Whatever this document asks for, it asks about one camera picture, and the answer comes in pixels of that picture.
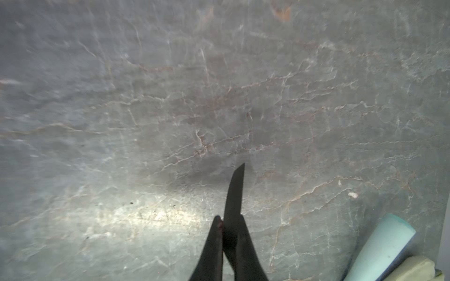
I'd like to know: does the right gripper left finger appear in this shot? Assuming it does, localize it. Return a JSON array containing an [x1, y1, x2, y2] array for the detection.
[[189, 215, 223, 281]]

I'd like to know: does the black mouse battery cover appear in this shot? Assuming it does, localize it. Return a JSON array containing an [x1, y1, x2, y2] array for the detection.
[[223, 163, 245, 272]]

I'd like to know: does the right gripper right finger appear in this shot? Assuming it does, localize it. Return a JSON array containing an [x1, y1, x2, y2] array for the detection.
[[235, 215, 268, 281]]

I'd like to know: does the light blue garden trowel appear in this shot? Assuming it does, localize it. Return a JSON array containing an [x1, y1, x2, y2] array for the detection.
[[344, 214, 416, 281]]

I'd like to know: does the beige work glove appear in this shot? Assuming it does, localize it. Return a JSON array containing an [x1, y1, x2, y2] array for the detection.
[[383, 255, 445, 281]]

